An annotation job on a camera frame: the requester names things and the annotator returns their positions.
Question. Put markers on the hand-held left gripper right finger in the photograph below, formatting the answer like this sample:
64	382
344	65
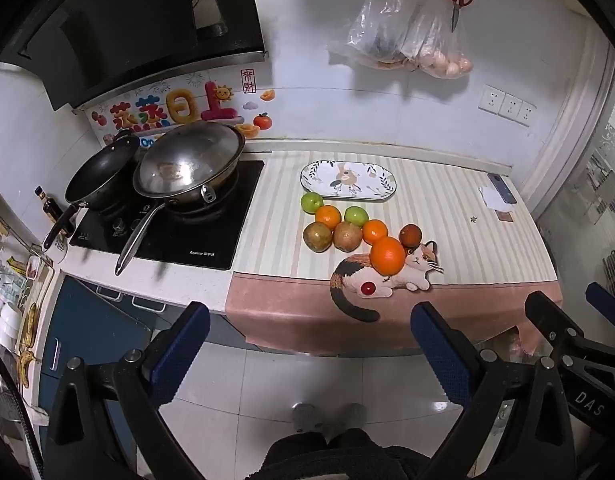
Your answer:
440	345

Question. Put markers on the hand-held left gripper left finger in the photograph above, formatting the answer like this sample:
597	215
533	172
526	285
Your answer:
182	355

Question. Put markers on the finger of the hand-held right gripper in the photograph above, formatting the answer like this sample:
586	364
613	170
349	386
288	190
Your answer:
550	317
605	297

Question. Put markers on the large orange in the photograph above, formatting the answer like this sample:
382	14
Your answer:
387	256

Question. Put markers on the dark brown round fruit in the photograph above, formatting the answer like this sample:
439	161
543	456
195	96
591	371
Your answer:
410	235

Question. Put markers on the small orange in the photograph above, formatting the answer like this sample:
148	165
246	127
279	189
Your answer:
375	231
329	216

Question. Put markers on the dark reddish green apple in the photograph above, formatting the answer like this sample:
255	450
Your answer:
348	236

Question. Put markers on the yellowish red apple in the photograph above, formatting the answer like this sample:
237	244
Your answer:
317	236

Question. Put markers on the oval floral ceramic plate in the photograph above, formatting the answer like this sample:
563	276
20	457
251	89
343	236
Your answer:
347	180

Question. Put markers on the blue kitchen cabinet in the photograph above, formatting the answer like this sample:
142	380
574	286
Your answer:
87	320

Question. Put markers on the small brown card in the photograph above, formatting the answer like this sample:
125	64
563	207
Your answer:
505	216

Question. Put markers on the grey slipper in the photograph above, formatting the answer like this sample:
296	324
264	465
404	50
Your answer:
305	417
352	415

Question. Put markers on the frosted glass door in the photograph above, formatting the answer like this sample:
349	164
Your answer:
595	185

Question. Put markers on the cat-shaped mat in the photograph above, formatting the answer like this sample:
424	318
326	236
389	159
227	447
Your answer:
355	270

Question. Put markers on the black gas stove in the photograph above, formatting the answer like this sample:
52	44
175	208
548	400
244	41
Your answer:
202	240

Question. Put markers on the striped table mat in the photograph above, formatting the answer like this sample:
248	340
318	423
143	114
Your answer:
452	210

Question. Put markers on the dark smartphone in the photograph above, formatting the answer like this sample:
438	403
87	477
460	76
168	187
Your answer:
502	187

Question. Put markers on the person's dark pants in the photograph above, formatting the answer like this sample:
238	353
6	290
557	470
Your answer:
332	457

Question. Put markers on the stainless steel wok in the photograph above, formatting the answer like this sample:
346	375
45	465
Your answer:
187	160

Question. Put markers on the black frying pan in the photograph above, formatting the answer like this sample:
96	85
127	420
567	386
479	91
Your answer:
99	175

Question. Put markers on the dark sauce bottle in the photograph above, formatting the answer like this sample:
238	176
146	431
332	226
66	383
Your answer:
49	207

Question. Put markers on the clear bag of eggs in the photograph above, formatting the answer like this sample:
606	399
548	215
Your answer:
445	57

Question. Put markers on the clear bag of dark vegetables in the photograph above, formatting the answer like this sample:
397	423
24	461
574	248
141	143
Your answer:
382	30

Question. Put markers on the black range hood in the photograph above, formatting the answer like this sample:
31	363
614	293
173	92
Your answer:
137	25

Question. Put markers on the white wall socket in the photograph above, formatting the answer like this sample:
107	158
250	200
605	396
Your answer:
490	98
527	114
511	106

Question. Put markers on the colourful wall sticker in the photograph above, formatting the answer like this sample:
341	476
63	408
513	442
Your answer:
187	105

